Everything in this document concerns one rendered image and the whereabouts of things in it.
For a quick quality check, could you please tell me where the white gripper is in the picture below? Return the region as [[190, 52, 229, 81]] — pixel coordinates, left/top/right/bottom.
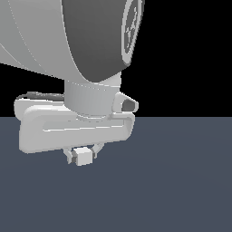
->
[[13, 92, 136, 166]]

